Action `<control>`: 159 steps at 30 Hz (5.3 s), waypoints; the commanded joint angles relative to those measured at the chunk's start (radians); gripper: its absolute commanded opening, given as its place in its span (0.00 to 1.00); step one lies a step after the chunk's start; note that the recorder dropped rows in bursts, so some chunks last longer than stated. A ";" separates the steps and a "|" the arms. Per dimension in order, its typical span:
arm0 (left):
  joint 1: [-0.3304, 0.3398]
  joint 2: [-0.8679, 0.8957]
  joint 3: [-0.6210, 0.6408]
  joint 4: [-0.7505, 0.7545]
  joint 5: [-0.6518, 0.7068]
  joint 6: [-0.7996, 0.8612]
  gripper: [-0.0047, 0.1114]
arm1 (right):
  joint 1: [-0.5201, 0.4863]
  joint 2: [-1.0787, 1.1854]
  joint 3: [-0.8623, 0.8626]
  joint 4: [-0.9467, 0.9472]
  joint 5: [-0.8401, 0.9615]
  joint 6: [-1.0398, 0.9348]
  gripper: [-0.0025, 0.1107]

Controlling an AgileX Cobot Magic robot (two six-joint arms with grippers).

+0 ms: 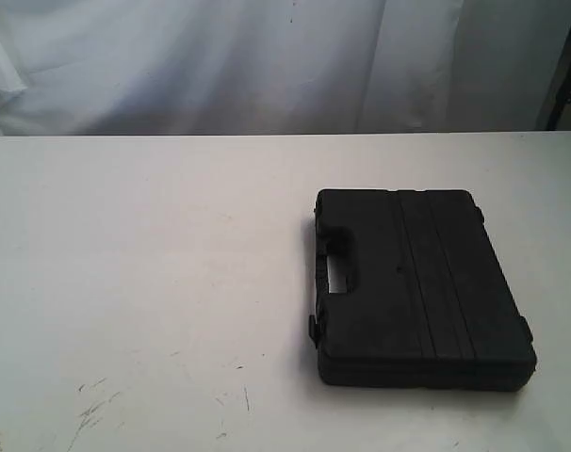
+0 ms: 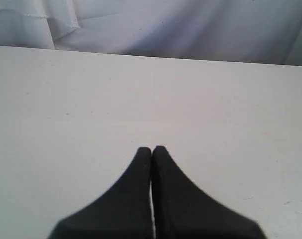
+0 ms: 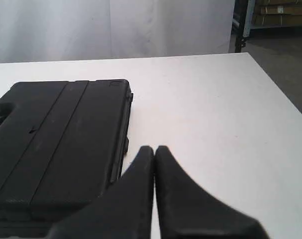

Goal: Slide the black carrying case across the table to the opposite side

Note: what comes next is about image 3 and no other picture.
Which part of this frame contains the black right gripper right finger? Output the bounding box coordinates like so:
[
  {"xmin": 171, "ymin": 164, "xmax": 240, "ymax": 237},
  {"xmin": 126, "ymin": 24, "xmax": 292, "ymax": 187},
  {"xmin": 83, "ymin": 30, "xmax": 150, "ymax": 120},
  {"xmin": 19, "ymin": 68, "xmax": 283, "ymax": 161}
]
[{"xmin": 155, "ymin": 145, "xmax": 269, "ymax": 239}]

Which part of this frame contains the black metal stand pole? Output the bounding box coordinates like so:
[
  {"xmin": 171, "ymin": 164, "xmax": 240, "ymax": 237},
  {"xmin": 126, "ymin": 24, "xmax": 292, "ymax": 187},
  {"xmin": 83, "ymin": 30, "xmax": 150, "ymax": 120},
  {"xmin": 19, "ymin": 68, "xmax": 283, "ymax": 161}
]
[{"xmin": 235, "ymin": 0, "xmax": 248, "ymax": 53}]

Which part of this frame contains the white backdrop curtain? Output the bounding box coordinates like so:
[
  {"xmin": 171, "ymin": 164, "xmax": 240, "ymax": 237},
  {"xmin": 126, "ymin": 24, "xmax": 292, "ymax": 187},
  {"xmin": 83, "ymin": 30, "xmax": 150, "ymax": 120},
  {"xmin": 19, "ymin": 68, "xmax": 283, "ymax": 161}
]
[{"xmin": 0, "ymin": 0, "xmax": 235, "ymax": 63}]

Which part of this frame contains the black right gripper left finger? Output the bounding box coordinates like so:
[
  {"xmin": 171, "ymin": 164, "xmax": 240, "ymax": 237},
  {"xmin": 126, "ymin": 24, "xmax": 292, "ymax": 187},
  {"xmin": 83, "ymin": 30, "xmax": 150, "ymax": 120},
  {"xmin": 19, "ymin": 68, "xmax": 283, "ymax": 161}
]
[{"xmin": 47, "ymin": 146, "xmax": 154, "ymax": 239}]

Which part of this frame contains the black plastic carrying case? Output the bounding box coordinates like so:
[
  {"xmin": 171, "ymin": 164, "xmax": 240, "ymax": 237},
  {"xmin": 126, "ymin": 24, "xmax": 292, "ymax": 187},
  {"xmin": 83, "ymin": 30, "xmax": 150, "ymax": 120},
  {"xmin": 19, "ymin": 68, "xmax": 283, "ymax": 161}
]
[{"xmin": 0, "ymin": 79, "xmax": 133, "ymax": 238}]

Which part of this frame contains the shelf with cardboard boxes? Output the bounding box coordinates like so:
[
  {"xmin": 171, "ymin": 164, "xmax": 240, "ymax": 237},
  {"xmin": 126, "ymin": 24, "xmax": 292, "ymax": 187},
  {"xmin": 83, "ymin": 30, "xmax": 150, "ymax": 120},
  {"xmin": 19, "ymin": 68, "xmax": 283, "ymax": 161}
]
[{"xmin": 243, "ymin": 0, "xmax": 302, "ymax": 38}]

